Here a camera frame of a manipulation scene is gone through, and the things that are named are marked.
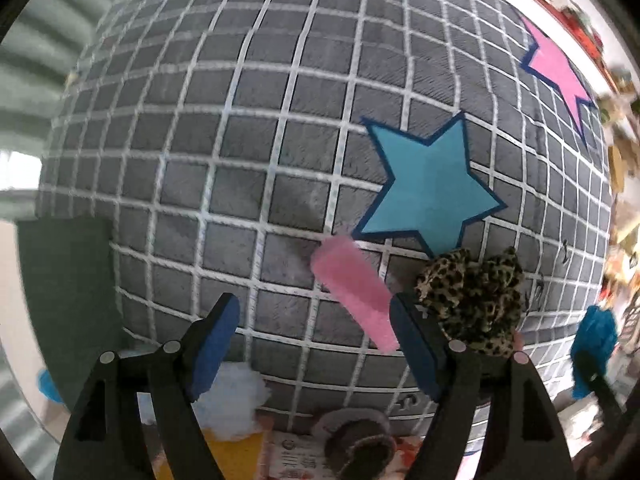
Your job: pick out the pile of snack packets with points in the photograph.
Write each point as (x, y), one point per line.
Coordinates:
(622, 200)

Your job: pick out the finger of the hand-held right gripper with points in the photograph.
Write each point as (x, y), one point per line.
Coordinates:
(602, 392)

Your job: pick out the pink fuzzy sock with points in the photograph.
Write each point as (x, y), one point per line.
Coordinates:
(355, 295)

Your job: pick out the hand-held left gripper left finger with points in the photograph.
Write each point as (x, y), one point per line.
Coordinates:
(215, 350)

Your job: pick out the dark brown knitted slipper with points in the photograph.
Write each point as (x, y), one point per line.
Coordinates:
(357, 442)

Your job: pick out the fox print tissue box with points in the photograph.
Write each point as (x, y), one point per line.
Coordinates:
(295, 460)

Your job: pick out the leopard print cloth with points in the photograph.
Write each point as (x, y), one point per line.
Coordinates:
(475, 300)

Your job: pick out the light blue plastic object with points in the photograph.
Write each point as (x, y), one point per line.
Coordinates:
(48, 386)

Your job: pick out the grey grid blanket with stars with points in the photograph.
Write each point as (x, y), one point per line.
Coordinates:
(200, 135)

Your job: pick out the white cotton fluff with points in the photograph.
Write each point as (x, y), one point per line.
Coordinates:
(232, 400)

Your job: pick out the blue cloth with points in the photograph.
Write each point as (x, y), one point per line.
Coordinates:
(592, 340)

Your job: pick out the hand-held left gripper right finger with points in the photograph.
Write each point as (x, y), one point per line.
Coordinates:
(415, 350)

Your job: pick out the yellow flat pad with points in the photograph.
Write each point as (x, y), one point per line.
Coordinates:
(235, 457)

